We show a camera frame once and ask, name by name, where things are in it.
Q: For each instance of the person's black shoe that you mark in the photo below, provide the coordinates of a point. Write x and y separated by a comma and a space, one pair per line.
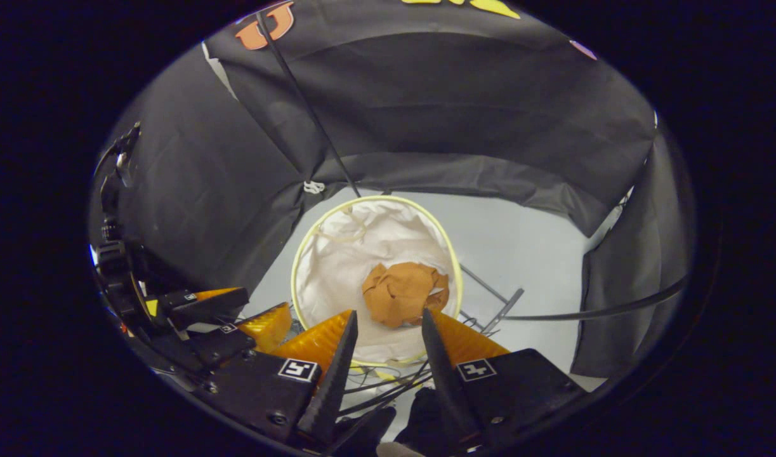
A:
422, 416

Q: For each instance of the white round laundry hamper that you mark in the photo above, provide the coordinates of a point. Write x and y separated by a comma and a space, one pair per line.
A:
343, 266

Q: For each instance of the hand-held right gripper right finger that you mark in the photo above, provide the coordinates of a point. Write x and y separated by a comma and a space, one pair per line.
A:
445, 374

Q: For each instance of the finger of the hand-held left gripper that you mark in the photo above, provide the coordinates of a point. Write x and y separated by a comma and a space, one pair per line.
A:
203, 308
226, 346

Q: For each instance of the brown button shirt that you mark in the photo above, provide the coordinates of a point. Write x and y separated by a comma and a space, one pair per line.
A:
403, 292

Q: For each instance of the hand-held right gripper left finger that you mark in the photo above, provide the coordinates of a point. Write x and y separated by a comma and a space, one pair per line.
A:
334, 381

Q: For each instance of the black backdrop cloth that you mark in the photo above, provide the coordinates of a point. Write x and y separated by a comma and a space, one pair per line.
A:
457, 114

